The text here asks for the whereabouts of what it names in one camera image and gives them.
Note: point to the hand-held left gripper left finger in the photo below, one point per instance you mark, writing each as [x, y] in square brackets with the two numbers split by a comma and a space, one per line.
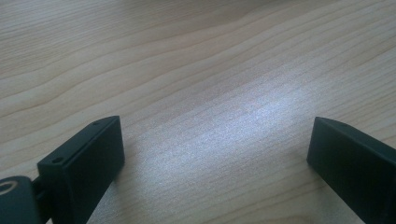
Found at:
[84, 168]

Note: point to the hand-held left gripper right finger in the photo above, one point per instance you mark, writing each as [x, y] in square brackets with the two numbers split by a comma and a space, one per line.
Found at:
[355, 168]

